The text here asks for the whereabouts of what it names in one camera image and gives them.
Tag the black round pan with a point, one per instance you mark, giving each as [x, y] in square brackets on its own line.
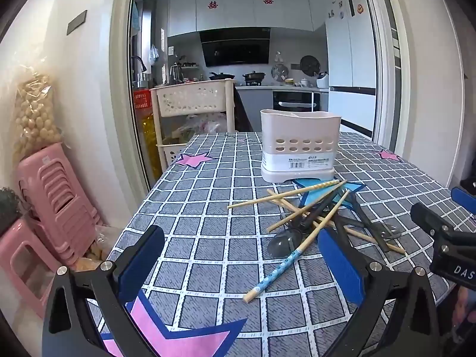
[309, 65]

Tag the black wok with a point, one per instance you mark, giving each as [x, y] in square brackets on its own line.
[221, 76]

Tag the stack of pink stools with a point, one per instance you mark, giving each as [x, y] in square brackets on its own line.
[55, 193]

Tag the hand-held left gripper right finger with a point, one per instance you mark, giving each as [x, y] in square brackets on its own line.
[342, 267]

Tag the blue patterned wooden chopstick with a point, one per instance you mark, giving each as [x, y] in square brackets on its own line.
[282, 264]

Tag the black cooking pot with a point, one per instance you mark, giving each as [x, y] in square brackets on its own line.
[254, 77]

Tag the white countertop appliance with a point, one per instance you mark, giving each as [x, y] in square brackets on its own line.
[322, 81]

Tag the round metal steamer rack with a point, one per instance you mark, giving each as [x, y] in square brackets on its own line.
[279, 72]

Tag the hanging plastic bag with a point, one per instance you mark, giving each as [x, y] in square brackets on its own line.
[153, 55]

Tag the clear bag of snacks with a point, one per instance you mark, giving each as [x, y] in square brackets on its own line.
[93, 256]

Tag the beige plastic storage cart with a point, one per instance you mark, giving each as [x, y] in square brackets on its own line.
[186, 98]

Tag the white refrigerator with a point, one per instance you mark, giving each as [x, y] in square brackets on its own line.
[349, 55]

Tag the beige plastic utensil holder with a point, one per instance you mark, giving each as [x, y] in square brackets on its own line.
[297, 130]

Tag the glass kettle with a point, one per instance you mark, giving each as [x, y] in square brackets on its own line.
[176, 74]

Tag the dark fuzzy object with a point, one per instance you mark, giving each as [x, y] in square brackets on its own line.
[7, 208]

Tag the yellow oil bottle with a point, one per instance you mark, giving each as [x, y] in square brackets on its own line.
[148, 137]

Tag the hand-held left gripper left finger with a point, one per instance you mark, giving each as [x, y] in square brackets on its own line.
[141, 264]

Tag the yellow patterned wooden chopstick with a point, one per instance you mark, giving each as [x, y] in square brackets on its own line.
[267, 198]

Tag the red plastic basket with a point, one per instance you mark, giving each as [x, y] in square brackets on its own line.
[141, 99]

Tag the plastic bags in cart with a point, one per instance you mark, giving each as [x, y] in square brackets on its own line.
[206, 123]

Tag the dark spoon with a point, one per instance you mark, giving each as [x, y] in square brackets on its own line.
[390, 231]

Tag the white upper cabinets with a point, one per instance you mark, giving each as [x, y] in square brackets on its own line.
[238, 15]

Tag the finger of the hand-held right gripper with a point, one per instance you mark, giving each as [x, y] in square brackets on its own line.
[427, 217]
[465, 200]

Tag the dark wall switch panel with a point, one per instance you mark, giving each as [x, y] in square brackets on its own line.
[77, 22]

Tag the black built-in oven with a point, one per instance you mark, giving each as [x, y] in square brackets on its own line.
[295, 101]

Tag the grey checkered star tablecloth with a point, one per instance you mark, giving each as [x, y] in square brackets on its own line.
[208, 208]

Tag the bag of beige balls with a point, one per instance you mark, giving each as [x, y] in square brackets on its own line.
[35, 119]

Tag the black range hood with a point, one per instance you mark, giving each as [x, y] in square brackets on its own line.
[236, 48]

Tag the black kitchen faucet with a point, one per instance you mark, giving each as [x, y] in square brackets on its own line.
[138, 65]

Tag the pink plastic stool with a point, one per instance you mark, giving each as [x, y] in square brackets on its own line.
[15, 238]

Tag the plain wooden chopstick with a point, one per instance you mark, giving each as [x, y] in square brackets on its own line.
[286, 219]
[372, 238]

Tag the grey translucent spoon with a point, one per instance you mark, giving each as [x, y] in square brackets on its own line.
[284, 243]

